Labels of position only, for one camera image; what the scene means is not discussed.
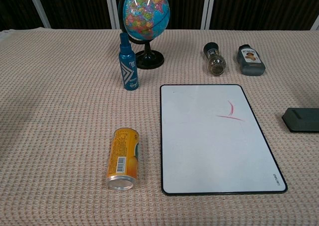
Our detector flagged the black whiteboard eraser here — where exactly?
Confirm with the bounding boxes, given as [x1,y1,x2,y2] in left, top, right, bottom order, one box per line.
[281,107,319,133]

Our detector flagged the white board with black frame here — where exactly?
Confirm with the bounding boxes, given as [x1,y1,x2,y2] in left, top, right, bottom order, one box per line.
[159,84,288,196]

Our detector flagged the blue spray bottle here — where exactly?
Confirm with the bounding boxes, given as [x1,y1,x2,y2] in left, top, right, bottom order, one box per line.
[118,32,140,91]

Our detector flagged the orange drink can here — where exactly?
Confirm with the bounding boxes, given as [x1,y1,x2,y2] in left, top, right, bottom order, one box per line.
[106,127,140,191]

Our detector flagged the glass pepper grinder black cap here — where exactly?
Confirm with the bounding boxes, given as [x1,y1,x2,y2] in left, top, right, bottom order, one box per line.
[203,41,227,76]

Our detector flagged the desk globe on black stand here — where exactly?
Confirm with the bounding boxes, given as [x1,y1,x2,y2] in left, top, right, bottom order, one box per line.
[117,0,171,69]

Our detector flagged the beige waffle-weave tablecloth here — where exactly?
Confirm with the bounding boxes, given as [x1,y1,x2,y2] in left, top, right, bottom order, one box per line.
[0,27,319,226]

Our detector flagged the dark sauce bottle with label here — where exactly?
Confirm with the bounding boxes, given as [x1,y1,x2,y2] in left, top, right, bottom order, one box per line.
[236,44,266,76]

